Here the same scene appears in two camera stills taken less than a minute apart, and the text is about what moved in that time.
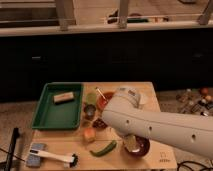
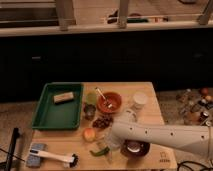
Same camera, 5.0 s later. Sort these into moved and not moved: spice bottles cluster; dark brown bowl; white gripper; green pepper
Moved: white gripper
Not moved: spice bottles cluster; green pepper; dark brown bowl
